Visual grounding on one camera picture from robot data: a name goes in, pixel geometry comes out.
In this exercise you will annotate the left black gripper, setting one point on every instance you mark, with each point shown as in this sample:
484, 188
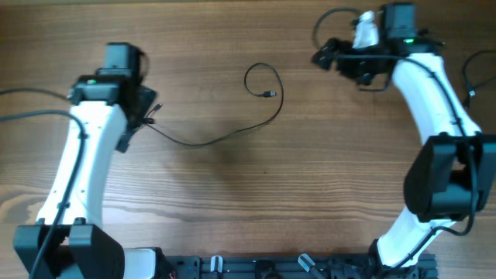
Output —
149, 97

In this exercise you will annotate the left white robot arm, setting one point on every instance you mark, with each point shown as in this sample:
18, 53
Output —
67, 239

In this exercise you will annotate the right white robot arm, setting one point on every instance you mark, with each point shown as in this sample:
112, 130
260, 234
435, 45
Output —
451, 178

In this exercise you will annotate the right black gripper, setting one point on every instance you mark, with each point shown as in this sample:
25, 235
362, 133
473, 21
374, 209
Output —
331, 53

